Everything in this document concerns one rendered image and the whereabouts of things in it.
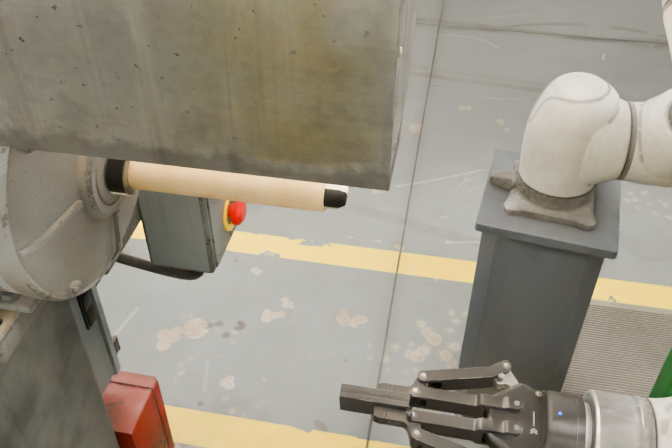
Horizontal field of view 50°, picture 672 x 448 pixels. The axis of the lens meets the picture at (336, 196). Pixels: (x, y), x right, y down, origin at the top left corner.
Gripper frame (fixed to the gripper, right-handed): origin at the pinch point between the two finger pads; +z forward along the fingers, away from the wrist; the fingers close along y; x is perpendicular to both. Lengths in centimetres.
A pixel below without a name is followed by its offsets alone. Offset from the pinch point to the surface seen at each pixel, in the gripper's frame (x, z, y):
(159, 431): -55, 41, 14
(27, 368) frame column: -9.5, 42.9, 1.7
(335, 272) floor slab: -120, 26, 101
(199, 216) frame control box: -3.5, 27.0, 23.9
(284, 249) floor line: -121, 45, 108
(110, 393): -44, 47, 15
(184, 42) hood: 45.5, 10.3, -3.4
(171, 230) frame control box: -6.7, 31.4, 23.4
